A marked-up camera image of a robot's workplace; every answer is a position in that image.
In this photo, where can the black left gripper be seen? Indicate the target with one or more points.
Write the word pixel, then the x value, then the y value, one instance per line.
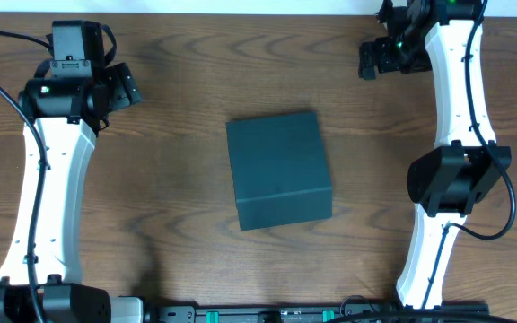
pixel 124 85

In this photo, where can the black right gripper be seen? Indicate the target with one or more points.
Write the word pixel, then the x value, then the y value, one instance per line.
pixel 381 47

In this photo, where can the black gift box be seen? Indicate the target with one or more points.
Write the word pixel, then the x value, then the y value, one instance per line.
pixel 279 169

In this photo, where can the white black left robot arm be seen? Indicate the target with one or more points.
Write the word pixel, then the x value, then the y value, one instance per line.
pixel 41 277

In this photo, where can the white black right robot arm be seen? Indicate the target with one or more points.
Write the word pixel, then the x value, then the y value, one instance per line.
pixel 442 37

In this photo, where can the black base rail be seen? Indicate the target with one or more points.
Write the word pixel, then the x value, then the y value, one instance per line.
pixel 289 313

